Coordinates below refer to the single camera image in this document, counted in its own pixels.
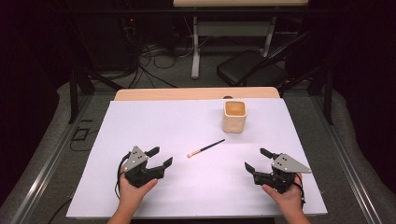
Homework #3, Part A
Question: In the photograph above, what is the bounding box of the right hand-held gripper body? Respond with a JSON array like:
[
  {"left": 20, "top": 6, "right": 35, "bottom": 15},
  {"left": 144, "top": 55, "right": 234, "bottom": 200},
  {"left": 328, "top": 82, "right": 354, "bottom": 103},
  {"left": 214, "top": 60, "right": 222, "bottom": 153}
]
[{"left": 253, "top": 152, "right": 313, "bottom": 194}]

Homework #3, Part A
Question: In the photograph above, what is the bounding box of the left hand-held gripper cable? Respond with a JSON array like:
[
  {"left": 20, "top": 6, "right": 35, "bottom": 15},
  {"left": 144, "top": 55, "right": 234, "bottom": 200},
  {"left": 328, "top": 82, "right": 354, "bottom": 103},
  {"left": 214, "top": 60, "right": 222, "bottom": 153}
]
[{"left": 114, "top": 151, "right": 133, "bottom": 200}]

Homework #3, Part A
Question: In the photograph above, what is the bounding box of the hand-held gripper cable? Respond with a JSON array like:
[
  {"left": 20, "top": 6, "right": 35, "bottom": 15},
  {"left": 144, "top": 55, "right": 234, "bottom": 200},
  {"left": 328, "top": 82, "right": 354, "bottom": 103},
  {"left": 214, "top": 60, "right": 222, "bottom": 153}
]
[
  {"left": 293, "top": 172, "right": 306, "bottom": 210},
  {"left": 114, "top": 151, "right": 133, "bottom": 200}
]

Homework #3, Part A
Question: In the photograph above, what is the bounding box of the person's right hand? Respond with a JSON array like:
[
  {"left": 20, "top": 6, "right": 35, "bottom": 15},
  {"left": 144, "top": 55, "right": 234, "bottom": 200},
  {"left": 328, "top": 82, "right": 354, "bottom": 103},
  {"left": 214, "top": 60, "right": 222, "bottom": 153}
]
[{"left": 261, "top": 173, "right": 304, "bottom": 217}]

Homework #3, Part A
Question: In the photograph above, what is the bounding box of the cream square cup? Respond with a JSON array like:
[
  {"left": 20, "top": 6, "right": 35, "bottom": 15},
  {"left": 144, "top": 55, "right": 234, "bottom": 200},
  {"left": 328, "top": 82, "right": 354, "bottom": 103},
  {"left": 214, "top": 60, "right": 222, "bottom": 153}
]
[{"left": 221, "top": 99, "right": 248, "bottom": 134}]

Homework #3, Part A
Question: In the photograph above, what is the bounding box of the dark chopstick with pale handle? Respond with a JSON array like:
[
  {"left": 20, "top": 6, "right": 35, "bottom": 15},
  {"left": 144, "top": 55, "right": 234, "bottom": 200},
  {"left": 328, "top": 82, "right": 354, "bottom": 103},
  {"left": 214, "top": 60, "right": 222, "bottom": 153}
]
[{"left": 187, "top": 138, "right": 226, "bottom": 159}]

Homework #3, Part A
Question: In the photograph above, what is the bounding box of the tangle of floor cables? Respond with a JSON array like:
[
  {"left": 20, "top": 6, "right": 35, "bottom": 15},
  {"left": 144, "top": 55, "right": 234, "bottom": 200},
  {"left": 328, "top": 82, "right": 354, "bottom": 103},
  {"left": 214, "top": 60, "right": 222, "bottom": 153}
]
[{"left": 124, "top": 38, "right": 195, "bottom": 89}]

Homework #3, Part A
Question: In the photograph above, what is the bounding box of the white table sheet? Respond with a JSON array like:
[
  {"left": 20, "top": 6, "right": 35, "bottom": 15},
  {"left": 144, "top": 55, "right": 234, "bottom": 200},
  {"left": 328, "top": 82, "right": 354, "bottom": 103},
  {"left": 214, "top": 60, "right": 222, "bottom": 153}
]
[{"left": 65, "top": 97, "right": 329, "bottom": 219}]

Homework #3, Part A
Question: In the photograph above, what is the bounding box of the right hand-held gripper cable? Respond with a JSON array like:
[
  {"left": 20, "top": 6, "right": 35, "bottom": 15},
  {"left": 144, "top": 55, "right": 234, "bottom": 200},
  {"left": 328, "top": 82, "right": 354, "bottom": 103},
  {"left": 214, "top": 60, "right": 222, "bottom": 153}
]
[{"left": 293, "top": 172, "right": 306, "bottom": 210}]

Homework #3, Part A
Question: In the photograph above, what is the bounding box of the wooden table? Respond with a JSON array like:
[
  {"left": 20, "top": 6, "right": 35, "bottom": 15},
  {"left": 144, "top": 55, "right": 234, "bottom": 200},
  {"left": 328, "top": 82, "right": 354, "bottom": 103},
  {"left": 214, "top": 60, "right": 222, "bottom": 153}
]
[{"left": 113, "top": 86, "right": 281, "bottom": 102}]

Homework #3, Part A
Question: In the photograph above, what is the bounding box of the metal floor rail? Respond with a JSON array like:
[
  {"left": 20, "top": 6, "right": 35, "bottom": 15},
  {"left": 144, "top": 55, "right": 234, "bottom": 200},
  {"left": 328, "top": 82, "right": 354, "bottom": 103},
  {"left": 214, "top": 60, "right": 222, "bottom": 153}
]
[
  {"left": 311, "top": 92, "right": 385, "bottom": 224},
  {"left": 8, "top": 92, "right": 94, "bottom": 224}
]

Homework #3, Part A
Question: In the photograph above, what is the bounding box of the desk with white legs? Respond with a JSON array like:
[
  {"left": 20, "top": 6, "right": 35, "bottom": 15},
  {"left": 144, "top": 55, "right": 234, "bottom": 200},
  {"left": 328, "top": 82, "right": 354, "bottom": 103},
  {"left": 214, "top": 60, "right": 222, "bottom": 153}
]
[{"left": 172, "top": 0, "right": 310, "bottom": 80}]

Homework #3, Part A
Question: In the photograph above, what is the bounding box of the black metal stand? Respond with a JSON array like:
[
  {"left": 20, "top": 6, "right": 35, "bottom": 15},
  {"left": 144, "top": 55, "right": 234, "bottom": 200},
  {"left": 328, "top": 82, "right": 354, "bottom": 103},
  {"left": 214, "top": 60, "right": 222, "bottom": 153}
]
[
  {"left": 278, "top": 55, "right": 336, "bottom": 126},
  {"left": 66, "top": 18, "right": 125, "bottom": 124}
]

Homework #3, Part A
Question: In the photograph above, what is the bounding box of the black looped floor cable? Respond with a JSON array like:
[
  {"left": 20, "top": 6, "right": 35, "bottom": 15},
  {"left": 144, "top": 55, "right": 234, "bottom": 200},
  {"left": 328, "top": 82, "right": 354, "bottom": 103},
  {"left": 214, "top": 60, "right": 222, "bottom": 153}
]
[{"left": 69, "top": 119, "right": 101, "bottom": 153}]

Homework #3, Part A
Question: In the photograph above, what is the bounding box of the person's left hand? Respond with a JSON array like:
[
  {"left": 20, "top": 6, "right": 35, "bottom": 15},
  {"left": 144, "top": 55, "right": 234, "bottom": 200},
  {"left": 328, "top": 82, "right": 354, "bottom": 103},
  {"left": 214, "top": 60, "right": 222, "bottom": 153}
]
[{"left": 119, "top": 172, "right": 159, "bottom": 216}]

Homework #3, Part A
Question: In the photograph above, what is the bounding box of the black chair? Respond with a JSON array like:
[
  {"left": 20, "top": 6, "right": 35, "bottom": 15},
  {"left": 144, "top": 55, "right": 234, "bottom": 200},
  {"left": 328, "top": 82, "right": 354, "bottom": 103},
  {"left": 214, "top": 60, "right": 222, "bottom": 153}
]
[{"left": 216, "top": 30, "right": 313, "bottom": 89}]

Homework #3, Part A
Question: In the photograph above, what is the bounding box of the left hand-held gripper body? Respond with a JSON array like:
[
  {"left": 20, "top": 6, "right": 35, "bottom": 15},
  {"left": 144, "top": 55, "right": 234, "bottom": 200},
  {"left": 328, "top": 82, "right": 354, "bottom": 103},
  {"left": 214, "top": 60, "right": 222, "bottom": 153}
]
[{"left": 123, "top": 145, "right": 165, "bottom": 189}]

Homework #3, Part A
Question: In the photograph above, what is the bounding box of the dark equipment with red light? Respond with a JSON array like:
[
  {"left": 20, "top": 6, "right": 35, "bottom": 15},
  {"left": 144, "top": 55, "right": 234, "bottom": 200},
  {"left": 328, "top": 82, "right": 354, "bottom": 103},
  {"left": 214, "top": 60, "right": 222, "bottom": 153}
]
[{"left": 117, "top": 15, "right": 142, "bottom": 71}]

